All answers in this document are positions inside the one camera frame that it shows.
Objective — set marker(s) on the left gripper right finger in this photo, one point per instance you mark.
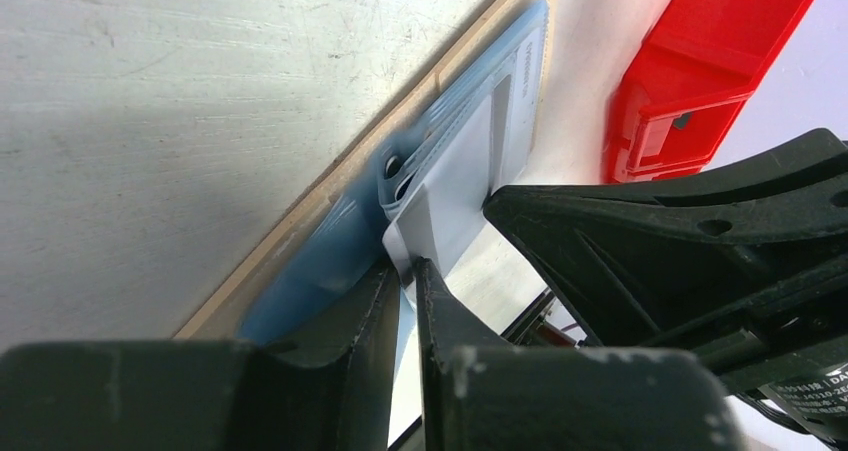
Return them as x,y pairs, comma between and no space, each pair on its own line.
481,392

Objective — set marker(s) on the red plastic bin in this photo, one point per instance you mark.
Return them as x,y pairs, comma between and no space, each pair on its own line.
693,74

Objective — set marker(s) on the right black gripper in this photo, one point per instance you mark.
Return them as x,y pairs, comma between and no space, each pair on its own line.
771,216

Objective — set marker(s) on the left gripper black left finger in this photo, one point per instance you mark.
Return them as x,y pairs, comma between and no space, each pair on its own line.
325,386

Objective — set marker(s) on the beige leather card holder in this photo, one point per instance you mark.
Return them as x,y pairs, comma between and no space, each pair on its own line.
328,241

